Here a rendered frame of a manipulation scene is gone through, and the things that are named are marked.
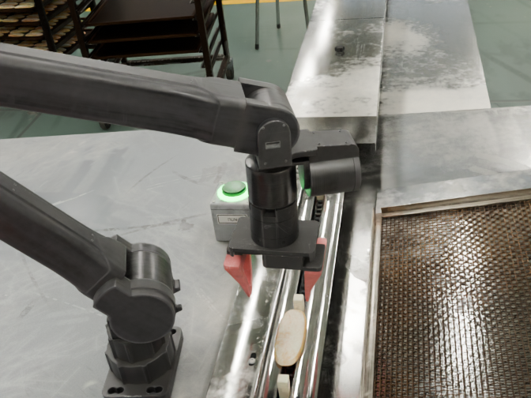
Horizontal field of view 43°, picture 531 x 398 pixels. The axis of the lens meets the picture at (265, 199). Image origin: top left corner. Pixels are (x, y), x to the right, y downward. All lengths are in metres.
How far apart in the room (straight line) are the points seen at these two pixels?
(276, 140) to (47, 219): 0.26
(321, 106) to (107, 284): 0.63
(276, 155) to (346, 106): 0.57
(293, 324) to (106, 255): 0.26
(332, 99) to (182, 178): 0.32
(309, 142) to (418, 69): 0.94
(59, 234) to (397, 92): 0.97
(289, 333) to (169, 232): 0.36
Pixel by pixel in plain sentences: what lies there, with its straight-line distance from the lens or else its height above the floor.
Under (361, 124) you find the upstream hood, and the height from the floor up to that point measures 0.90.
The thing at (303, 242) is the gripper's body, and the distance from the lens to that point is 0.80.
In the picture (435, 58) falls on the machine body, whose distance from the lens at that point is 1.72.
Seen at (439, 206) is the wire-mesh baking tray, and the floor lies 0.91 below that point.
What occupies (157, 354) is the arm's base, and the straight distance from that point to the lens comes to 0.89.
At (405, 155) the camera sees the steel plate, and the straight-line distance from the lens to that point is 1.31.
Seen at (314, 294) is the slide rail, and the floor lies 0.85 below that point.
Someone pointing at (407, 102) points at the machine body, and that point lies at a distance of 1.51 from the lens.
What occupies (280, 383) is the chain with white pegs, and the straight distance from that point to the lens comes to 0.83.
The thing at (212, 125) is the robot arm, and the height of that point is 1.18.
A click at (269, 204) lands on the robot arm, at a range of 0.76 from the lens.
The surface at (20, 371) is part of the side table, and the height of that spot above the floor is 0.82.
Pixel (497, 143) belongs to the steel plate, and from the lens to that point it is 1.36.
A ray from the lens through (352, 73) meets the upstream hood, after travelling 1.40.
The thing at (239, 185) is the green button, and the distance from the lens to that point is 1.09.
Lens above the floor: 1.49
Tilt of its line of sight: 34 degrees down
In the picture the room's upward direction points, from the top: 7 degrees counter-clockwise
